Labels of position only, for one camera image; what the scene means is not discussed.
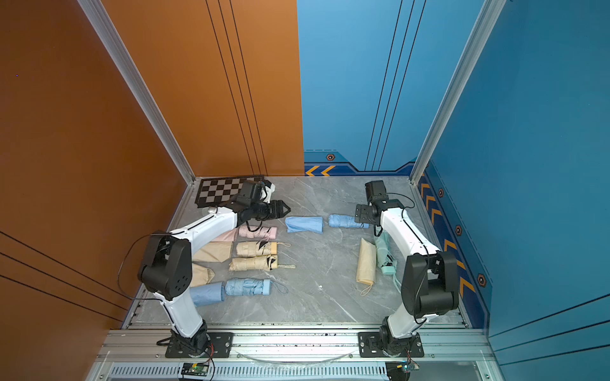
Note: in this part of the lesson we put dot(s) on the mint green sleeved umbrella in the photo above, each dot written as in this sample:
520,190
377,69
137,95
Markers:
385,260

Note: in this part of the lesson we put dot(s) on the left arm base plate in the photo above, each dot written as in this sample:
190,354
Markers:
202,345

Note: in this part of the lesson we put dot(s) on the light blue umbrella sleeve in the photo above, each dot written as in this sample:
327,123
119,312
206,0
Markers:
208,294

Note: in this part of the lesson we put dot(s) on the beige sleeved umbrella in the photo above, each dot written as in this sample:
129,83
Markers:
366,266

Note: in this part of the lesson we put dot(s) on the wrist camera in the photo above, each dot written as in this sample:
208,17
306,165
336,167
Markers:
253,192
376,191

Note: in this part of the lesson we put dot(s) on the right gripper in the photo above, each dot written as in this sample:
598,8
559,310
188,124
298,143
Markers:
360,213

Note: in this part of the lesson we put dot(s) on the aluminium front rail frame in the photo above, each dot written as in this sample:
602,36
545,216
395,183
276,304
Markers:
299,352

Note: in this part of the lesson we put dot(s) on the checkerboard calibration board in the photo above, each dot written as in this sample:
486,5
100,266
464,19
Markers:
215,191

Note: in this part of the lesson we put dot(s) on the pink umbrella sleeve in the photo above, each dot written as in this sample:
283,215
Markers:
229,236

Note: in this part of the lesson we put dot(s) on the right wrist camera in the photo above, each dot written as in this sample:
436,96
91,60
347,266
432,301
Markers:
376,191

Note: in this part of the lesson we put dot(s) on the cream umbrella sleeve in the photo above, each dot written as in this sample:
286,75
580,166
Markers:
214,252

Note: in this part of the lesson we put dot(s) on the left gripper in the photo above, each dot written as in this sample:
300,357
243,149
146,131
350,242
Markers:
277,213

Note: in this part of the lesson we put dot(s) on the small right circuit board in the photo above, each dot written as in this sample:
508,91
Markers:
408,367

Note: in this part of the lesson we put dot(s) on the green circuit board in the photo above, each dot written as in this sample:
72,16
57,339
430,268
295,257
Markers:
195,371

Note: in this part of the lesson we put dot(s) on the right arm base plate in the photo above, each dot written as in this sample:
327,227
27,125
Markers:
376,344

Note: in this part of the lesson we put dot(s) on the light blue sleeved umbrella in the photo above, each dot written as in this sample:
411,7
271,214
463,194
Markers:
252,287

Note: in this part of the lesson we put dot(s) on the cream umbrella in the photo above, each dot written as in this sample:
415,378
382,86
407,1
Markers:
258,248

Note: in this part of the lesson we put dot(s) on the pale yellow umbrella sleeve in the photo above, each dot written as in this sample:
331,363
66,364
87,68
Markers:
201,275

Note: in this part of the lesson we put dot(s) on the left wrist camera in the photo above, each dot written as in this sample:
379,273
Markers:
253,192

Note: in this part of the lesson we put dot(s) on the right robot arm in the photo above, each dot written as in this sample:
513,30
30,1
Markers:
430,284

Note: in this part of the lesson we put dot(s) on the pink umbrella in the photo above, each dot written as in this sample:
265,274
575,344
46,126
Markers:
263,233

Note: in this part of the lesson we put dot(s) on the pale yellow sleeved umbrella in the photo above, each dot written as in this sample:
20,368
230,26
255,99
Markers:
264,263

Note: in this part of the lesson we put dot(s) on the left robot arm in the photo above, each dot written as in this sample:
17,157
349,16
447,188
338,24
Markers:
166,269

